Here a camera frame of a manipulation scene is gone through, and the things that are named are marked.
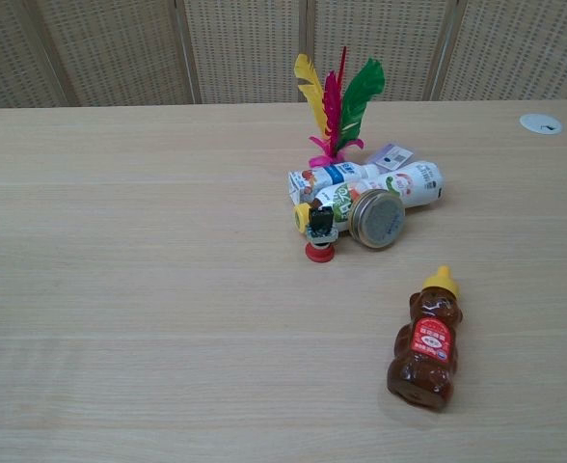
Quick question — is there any round grey table grommet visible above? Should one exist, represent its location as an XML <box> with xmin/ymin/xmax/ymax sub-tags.
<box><xmin>519</xmin><ymin>113</ymin><xmax>564</xmax><ymax>136</ymax></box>

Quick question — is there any woven folding screen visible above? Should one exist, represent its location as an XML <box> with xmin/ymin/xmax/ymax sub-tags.
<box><xmin>0</xmin><ymin>0</ymin><xmax>567</xmax><ymax>112</ymax></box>

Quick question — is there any bear-shaped dark honey bottle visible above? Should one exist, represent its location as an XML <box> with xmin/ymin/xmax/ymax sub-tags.
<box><xmin>386</xmin><ymin>264</ymin><xmax>464</xmax><ymax>412</ymax></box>

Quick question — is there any red push button switch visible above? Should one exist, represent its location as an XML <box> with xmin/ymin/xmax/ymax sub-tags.
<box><xmin>303</xmin><ymin>204</ymin><xmax>340</xmax><ymax>264</ymax></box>

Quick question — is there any colourful feather shuttlecock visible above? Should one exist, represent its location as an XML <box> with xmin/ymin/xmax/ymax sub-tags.
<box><xmin>293</xmin><ymin>45</ymin><xmax>387</xmax><ymax>170</ymax></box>

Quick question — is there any round gold metal tin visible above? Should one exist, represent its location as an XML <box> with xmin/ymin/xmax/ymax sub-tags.
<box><xmin>348</xmin><ymin>188</ymin><xmax>407</xmax><ymax>251</ymax></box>

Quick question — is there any white bottle with blue label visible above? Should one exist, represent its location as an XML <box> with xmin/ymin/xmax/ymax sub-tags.
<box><xmin>286</xmin><ymin>162</ymin><xmax>382</xmax><ymax>206</ymax></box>

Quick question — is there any white bottle with green label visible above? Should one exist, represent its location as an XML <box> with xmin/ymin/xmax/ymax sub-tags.
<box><xmin>293</xmin><ymin>159</ymin><xmax>446</xmax><ymax>236</ymax></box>

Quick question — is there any small pack with QR code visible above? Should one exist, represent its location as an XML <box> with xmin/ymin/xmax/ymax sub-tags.
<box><xmin>364</xmin><ymin>142</ymin><xmax>415</xmax><ymax>171</ymax></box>

